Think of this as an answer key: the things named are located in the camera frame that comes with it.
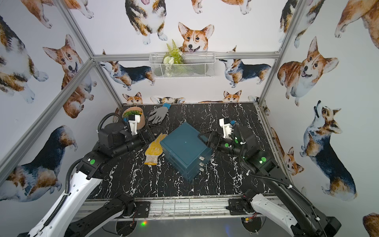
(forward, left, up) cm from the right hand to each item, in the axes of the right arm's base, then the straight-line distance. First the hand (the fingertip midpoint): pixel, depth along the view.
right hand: (200, 138), depth 62 cm
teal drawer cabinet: (0, +7, -12) cm, 14 cm away
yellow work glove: (+10, +30, -31) cm, 45 cm away
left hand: (+3, +17, +2) cm, 17 cm away
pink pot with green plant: (+36, +46, -22) cm, 63 cm away
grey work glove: (+42, +31, -31) cm, 61 cm away
